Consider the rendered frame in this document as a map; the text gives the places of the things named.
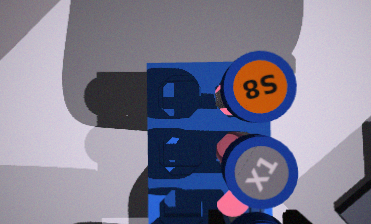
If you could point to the blue tube cap with grey x1 dot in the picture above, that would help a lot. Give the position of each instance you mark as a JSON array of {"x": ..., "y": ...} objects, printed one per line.
[{"x": 260, "y": 171}]

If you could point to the blue tube rack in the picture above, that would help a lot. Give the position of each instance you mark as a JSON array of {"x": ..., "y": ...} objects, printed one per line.
[{"x": 185, "y": 124}]

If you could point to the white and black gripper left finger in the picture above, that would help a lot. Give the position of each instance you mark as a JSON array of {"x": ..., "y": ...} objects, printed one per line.
[{"x": 215, "y": 217}]

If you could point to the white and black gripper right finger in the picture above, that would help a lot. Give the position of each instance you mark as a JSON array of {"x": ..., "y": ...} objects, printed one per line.
[{"x": 294, "y": 217}]

